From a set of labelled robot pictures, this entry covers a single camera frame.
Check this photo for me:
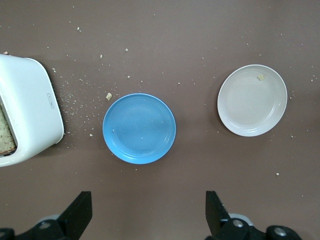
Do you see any blue plate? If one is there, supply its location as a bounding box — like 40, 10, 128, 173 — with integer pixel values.
102, 93, 177, 165

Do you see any brown table cover sheet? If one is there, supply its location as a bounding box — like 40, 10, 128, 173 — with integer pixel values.
0, 0, 320, 240

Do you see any white toaster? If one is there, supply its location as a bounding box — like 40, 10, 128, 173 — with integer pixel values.
0, 53, 65, 168

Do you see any beige plate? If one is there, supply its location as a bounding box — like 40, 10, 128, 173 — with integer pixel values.
216, 64, 288, 137

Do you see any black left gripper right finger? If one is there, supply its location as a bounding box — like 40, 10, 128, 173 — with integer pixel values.
204, 191, 268, 240

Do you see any brown bread slice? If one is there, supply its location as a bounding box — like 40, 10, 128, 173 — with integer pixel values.
0, 104, 18, 155

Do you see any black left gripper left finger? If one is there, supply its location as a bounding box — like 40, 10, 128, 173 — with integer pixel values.
17, 191, 93, 240

